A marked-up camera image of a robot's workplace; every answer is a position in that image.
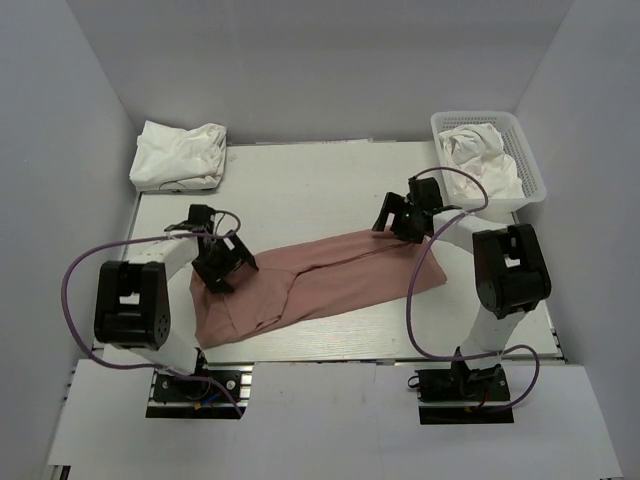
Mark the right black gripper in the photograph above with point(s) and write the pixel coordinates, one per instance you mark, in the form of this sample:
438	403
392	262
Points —
393	204

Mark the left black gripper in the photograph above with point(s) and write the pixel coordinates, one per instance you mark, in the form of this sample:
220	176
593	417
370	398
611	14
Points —
235	256

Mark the pink t-shirt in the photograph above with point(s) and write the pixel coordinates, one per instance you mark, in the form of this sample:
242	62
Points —
309	281

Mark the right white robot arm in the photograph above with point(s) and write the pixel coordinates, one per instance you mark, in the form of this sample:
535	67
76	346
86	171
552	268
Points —
511	276

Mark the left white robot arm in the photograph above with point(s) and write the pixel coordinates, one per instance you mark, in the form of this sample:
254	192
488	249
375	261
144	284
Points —
132	306

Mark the crumpled white t-shirts in basket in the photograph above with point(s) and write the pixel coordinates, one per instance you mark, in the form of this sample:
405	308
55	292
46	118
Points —
478	150

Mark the folded white t-shirt stack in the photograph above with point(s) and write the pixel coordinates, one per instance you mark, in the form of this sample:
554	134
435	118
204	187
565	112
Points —
176	159

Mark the white plastic basket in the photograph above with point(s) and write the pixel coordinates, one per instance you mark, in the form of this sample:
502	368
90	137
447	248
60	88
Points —
461	187

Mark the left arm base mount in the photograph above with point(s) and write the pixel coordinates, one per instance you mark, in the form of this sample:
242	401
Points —
173	398

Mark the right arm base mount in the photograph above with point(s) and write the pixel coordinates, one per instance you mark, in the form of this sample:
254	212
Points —
459	396

